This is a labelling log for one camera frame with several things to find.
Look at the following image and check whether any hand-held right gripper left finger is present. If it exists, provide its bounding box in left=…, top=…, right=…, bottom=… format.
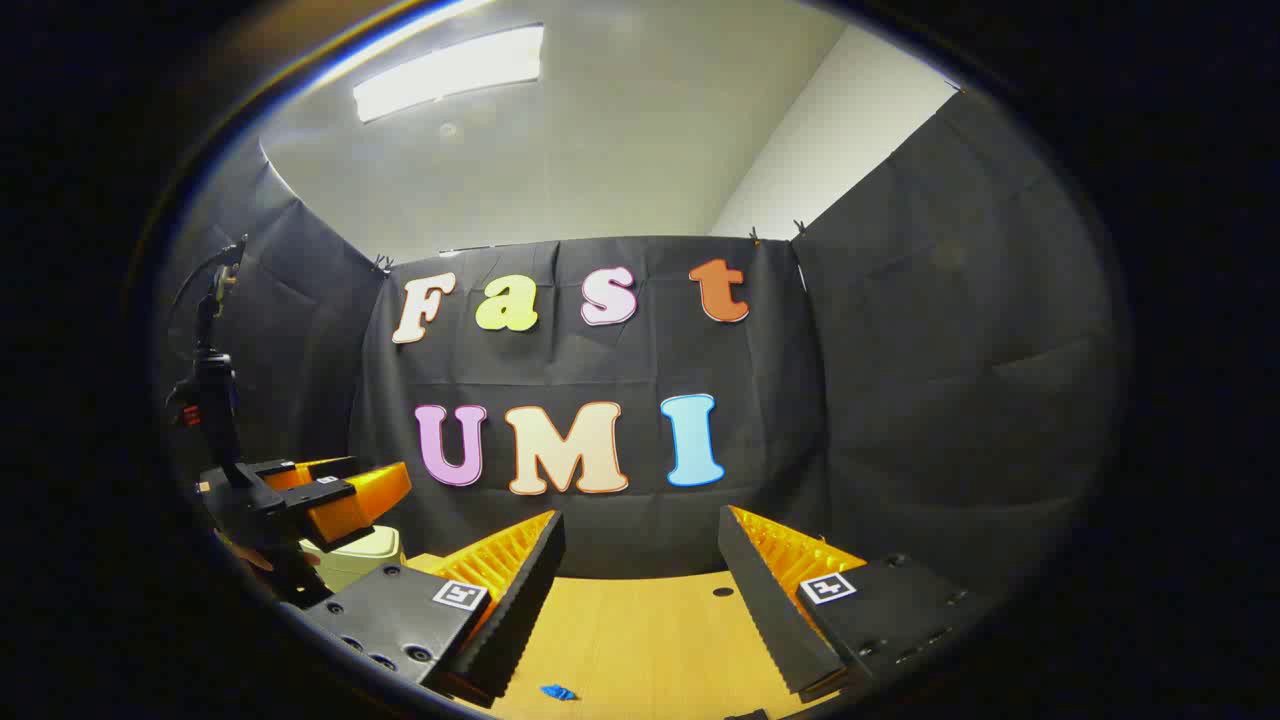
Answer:
left=283, top=510, right=568, bottom=706

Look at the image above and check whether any ceiling light panel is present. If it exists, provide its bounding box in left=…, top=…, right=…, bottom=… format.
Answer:
left=352, top=25, right=546, bottom=124

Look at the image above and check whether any green desktop garbage bin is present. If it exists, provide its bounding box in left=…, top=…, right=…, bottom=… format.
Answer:
left=298, top=525, right=407, bottom=594

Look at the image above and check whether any wooden desktop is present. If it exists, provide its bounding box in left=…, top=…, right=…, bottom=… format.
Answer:
left=405, top=553, right=863, bottom=720

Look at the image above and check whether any black backdrop cloth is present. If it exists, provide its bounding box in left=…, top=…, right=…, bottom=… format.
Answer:
left=158, top=90, right=1133, bottom=606

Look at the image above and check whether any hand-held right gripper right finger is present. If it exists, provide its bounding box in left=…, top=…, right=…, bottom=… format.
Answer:
left=716, top=505, right=1001, bottom=701

